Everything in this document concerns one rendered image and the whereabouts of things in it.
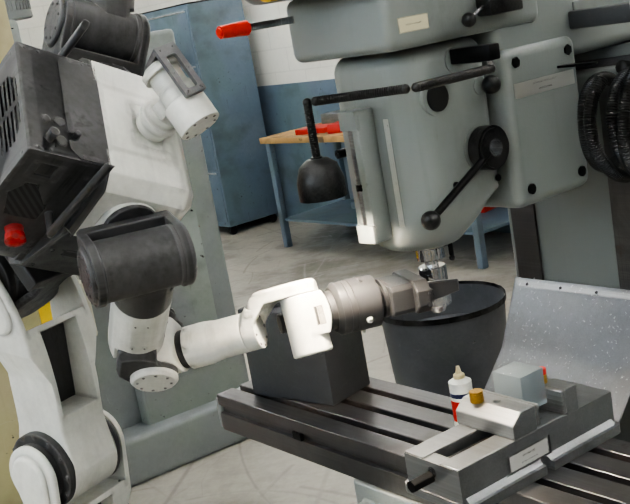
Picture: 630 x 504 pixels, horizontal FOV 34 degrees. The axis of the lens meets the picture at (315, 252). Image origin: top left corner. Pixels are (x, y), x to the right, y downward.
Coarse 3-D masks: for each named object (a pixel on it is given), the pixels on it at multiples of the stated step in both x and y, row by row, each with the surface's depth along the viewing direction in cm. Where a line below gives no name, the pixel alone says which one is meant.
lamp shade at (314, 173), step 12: (300, 168) 152; (312, 168) 150; (324, 168) 150; (336, 168) 152; (300, 180) 152; (312, 180) 150; (324, 180) 150; (336, 180) 151; (300, 192) 152; (312, 192) 151; (324, 192) 150; (336, 192) 151
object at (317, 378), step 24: (240, 312) 211; (336, 336) 201; (360, 336) 207; (264, 360) 210; (288, 360) 205; (312, 360) 201; (336, 360) 201; (360, 360) 207; (264, 384) 212; (288, 384) 207; (312, 384) 203; (336, 384) 201; (360, 384) 207
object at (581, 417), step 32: (576, 384) 173; (544, 416) 162; (576, 416) 163; (608, 416) 168; (416, 448) 159; (448, 448) 158; (480, 448) 155; (512, 448) 155; (544, 448) 159; (576, 448) 162; (448, 480) 151; (480, 480) 152; (512, 480) 155
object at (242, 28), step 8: (232, 24) 156; (240, 24) 157; (248, 24) 157; (256, 24) 159; (264, 24) 160; (272, 24) 161; (280, 24) 162; (216, 32) 156; (224, 32) 155; (232, 32) 156; (240, 32) 157; (248, 32) 158
